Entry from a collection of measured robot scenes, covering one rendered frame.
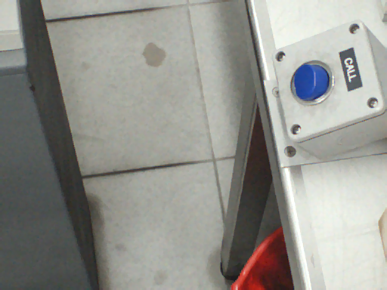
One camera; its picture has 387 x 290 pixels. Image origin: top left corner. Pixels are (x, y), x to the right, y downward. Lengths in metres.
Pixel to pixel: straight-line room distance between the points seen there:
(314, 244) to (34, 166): 0.33
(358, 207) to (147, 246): 0.92
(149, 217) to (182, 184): 0.08
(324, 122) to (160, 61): 1.09
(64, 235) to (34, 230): 0.04
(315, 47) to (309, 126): 0.06
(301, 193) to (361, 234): 0.05
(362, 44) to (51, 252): 0.62
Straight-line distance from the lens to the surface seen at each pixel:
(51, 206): 1.04
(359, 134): 0.69
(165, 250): 1.61
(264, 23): 0.77
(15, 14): 0.74
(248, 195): 1.22
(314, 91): 0.67
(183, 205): 1.63
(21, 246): 1.16
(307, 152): 0.72
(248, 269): 1.14
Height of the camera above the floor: 1.54
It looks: 66 degrees down
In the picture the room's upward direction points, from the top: 10 degrees clockwise
